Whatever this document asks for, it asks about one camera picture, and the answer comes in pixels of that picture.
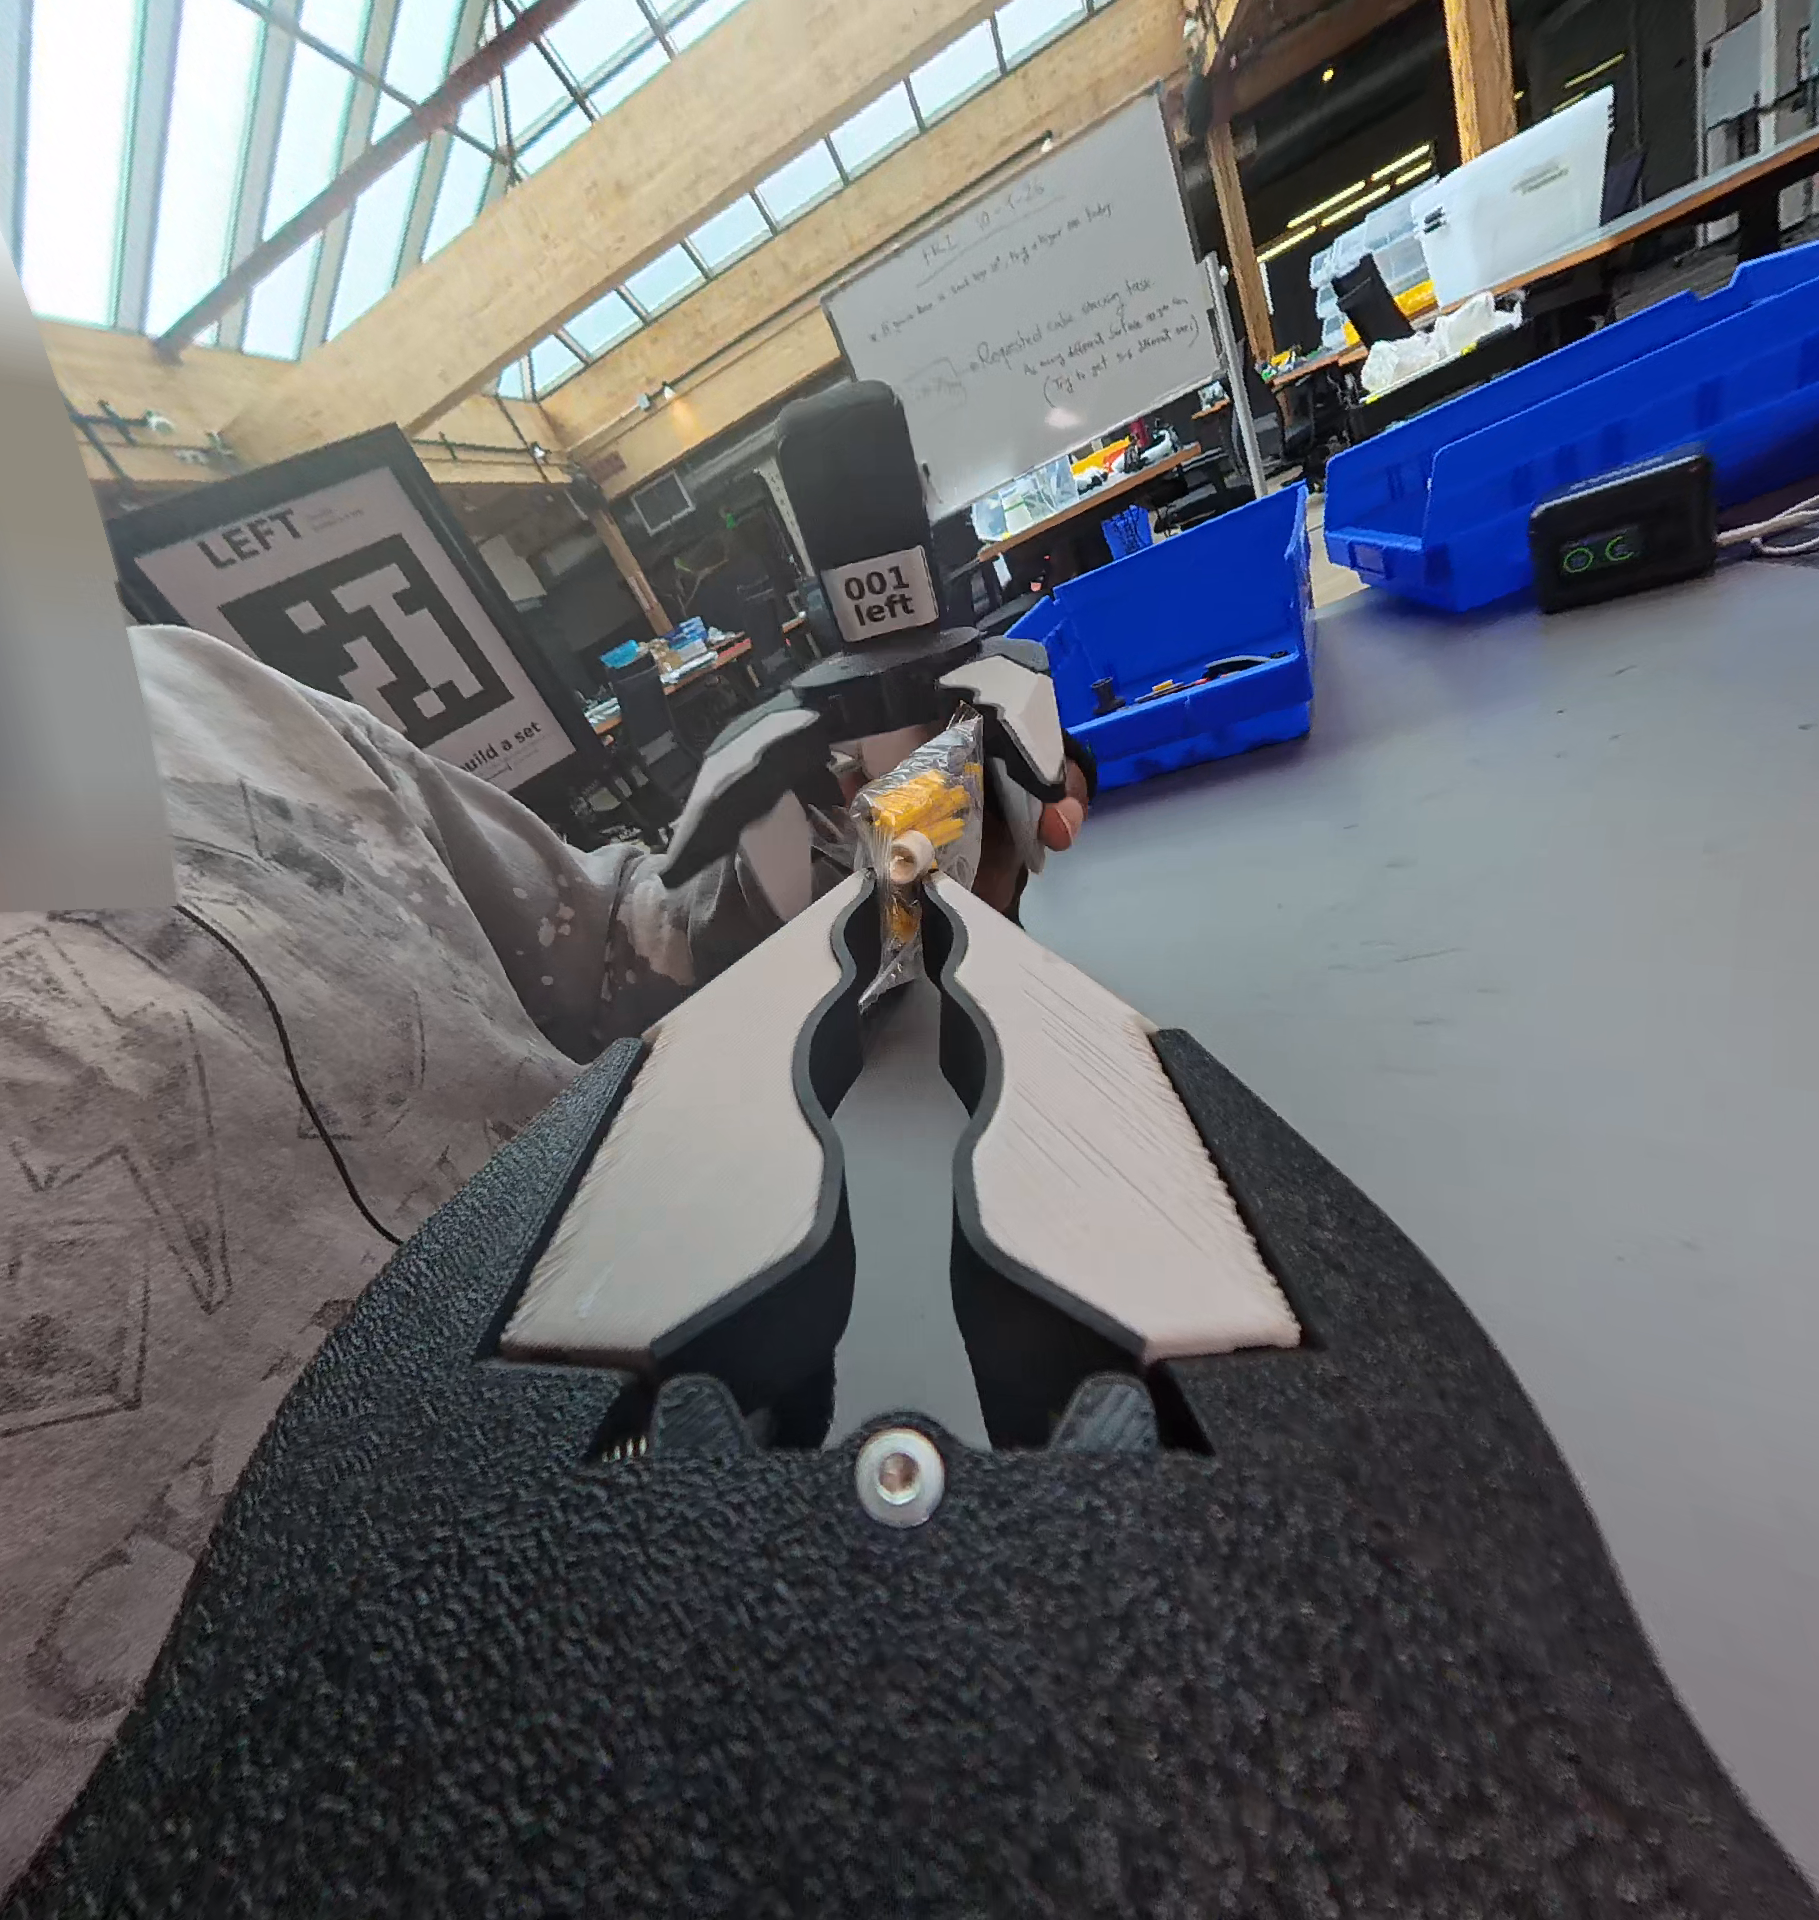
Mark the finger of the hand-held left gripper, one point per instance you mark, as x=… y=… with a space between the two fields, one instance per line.
x=1027 y=704
x=743 y=779

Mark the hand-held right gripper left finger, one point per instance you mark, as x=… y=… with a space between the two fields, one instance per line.
x=699 y=1171

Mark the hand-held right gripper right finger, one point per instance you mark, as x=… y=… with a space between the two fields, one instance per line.
x=1121 y=1184

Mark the small clear bag of parts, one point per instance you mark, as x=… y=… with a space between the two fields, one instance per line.
x=918 y=818

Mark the person's left forearm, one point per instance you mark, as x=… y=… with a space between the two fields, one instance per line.
x=402 y=840

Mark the grey desk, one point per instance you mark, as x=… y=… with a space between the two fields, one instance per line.
x=1525 y=976

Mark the person's left hand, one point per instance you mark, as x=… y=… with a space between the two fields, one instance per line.
x=1068 y=810

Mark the small blue bin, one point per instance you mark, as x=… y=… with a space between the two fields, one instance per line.
x=1194 y=615

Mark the whiteboard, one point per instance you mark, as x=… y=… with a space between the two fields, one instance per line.
x=1030 y=299

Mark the black framed marker sign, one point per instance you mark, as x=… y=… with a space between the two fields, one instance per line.
x=354 y=615

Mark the long blue bin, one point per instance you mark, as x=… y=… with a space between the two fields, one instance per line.
x=1540 y=421

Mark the black power brick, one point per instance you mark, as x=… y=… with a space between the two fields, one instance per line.
x=1624 y=533

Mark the white lidded storage box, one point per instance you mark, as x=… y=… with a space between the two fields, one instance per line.
x=1525 y=188

